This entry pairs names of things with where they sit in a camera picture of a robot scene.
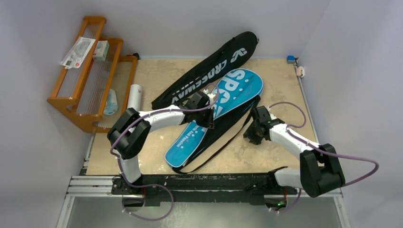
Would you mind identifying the white plastic package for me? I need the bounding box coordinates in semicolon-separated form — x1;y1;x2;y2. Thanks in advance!
60;37;96;69

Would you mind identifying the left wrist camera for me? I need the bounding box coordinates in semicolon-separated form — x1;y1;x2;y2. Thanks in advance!
203;89;217;103

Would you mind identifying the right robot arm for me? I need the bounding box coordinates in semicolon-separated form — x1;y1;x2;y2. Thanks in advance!
243;106;345;198

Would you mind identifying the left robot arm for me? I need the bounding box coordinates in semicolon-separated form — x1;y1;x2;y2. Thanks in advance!
107;92;219;194

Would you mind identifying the white shuttlecock tube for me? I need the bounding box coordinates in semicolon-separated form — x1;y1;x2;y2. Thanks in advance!
127;84;143;111

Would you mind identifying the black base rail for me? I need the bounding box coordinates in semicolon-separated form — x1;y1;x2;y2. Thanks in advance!
111;172;297;206

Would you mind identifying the blue racket bag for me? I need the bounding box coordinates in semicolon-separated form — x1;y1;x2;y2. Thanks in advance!
165;68;264;174

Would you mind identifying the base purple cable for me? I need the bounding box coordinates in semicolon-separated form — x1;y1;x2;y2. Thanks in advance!
121;184;175;221

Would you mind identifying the blue clip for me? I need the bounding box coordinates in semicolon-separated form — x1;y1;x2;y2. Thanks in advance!
286;55;297;65

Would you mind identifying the wooden shelf rack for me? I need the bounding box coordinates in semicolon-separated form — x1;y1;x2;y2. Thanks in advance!
47;16;140;133

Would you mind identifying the blue white wipes pack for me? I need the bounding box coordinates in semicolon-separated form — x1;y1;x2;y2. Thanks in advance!
103;89;118;115

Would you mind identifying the small white green box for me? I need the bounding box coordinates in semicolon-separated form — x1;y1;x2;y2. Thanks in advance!
92;40;109;61

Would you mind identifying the black Crossway racket bag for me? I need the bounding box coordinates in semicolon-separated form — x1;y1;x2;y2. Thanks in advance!
151;31;259;110

